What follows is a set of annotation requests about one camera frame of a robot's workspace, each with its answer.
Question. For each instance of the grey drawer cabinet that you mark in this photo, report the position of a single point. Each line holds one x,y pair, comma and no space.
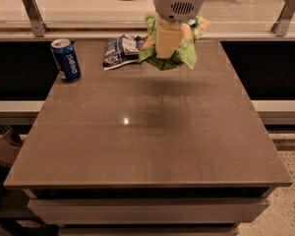
148,217

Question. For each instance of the dark chair at left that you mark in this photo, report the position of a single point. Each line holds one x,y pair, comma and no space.
10,145

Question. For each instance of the blue Pepsi can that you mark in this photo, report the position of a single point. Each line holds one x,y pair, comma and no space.
66,60

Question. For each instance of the left metal railing post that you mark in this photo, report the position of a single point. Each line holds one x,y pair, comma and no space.
39,29

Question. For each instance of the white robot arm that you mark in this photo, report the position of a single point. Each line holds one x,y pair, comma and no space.
235,19

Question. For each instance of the metal railing post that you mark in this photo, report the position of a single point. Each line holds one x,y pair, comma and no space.
39,29
281,26

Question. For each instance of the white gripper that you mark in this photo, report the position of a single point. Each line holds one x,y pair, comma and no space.
177,6

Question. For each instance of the right metal railing post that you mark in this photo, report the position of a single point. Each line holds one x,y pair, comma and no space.
281,26

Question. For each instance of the blue chip bag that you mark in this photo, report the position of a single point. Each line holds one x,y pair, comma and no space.
120,51

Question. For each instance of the green rice chip bag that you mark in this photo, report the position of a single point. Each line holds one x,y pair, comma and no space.
184,54

